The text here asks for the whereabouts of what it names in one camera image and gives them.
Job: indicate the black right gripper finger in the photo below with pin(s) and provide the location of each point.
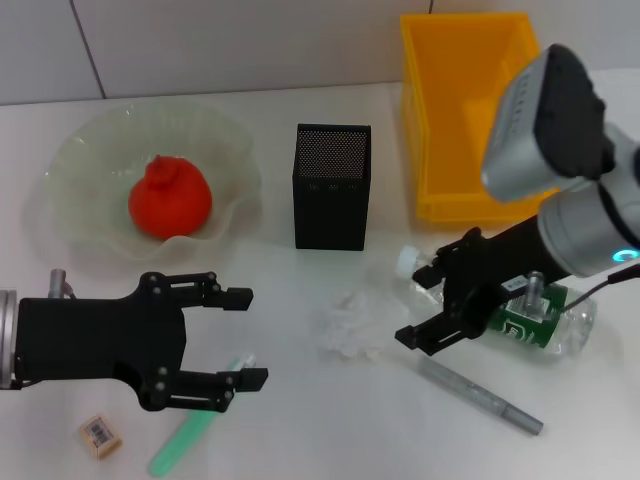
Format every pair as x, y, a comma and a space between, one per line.
427, 276
412, 337

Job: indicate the green glass fruit plate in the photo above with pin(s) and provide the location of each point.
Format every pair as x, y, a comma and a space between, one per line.
100, 150

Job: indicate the black mesh pen holder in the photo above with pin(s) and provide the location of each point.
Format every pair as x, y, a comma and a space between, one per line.
330, 210

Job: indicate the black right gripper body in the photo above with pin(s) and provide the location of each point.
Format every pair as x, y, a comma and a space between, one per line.
500, 265

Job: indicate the beige eraser with barcode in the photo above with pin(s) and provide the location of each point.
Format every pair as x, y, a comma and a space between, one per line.
100, 436

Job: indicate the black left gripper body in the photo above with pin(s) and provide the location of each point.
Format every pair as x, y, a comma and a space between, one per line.
100, 340

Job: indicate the clear green-label water bottle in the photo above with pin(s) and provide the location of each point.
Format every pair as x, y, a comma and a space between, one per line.
525, 330

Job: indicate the white paper ball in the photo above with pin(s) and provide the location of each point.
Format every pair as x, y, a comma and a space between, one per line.
355, 325

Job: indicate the green pen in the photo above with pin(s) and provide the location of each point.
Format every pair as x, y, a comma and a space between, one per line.
175, 450

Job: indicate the yellow plastic bin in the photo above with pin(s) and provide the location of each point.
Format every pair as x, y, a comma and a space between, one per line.
450, 125

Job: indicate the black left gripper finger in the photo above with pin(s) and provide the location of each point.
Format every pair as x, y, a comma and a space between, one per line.
250, 380
237, 299

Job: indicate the grey marker pen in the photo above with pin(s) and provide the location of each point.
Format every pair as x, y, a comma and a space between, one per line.
475, 395

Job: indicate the orange fruit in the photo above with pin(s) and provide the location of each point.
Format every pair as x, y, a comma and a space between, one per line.
170, 200

